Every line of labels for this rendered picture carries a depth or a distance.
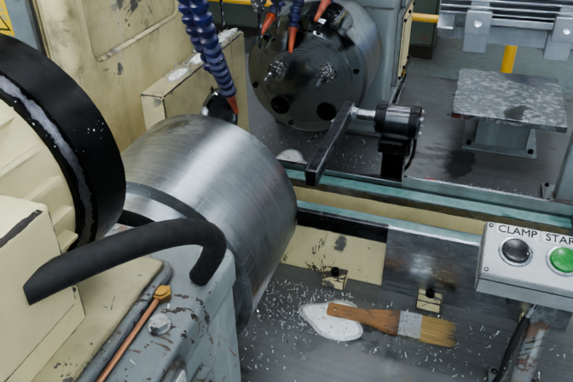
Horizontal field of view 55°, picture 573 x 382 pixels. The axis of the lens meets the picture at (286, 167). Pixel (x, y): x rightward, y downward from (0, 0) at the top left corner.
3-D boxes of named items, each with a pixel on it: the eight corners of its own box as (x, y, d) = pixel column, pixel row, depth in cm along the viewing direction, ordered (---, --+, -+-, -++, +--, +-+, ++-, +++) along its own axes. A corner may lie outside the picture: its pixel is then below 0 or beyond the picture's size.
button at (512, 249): (499, 264, 62) (501, 257, 61) (500, 242, 64) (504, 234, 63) (527, 270, 62) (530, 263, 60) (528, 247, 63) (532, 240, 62)
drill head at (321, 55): (234, 141, 114) (225, 23, 100) (296, 68, 146) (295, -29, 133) (352, 161, 107) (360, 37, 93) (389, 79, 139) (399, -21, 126)
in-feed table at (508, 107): (444, 156, 130) (451, 112, 123) (454, 107, 151) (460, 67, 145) (553, 173, 123) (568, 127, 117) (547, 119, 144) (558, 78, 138)
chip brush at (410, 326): (323, 321, 88) (324, 317, 88) (330, 298, 92) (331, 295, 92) (456, 350, 83) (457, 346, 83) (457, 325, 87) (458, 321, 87)
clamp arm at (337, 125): (341, 113, 105) (300, 185, 85) (342, 99, 104) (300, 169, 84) (359, 116, 104) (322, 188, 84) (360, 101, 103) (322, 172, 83)
